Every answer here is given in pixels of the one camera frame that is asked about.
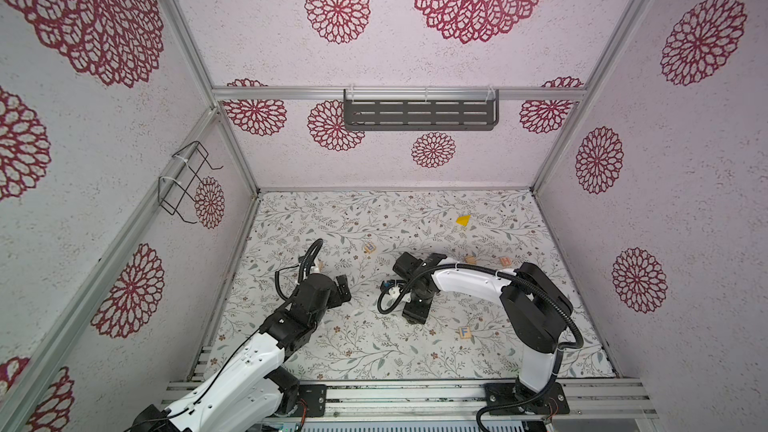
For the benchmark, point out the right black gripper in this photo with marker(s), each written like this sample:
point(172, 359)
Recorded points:
point(413, 315)

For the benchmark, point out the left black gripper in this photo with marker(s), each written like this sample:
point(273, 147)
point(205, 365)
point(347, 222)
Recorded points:
point(344, 293)

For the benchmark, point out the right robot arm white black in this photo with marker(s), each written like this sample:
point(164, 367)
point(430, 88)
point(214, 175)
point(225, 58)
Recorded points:
point(539, 312)

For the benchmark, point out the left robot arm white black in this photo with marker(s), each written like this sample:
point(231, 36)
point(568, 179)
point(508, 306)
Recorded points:
point(253, 384)

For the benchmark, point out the yellow triangle wood block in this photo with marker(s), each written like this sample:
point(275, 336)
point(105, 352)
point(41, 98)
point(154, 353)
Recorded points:
point(463, 220)

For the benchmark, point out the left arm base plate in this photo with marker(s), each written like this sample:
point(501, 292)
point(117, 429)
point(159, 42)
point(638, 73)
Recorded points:
point(307, 400)

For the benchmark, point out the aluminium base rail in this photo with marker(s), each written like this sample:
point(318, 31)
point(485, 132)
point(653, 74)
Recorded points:
point(464, 400)

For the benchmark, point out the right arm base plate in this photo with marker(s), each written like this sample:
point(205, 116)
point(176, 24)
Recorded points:
point(512, 398)

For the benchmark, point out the black wire wall basket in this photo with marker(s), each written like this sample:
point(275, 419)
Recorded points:
point(193, 194)

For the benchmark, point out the grey metal wall shelf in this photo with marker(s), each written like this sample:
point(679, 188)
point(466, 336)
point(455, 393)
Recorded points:
point(422, 115)

